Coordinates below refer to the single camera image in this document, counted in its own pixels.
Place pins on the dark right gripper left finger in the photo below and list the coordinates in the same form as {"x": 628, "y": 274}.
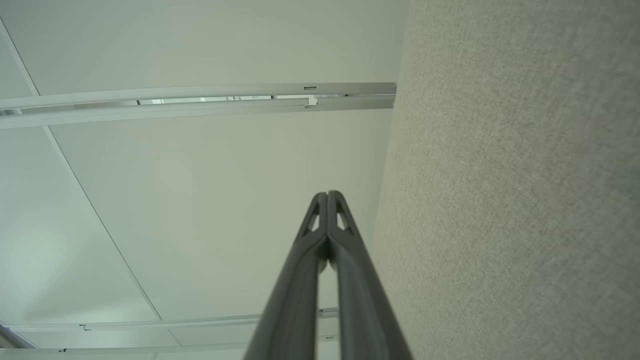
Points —
{"x": 292, "y": 300}

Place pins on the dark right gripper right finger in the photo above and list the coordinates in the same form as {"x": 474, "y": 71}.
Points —
{"x": 365, "y": 310}

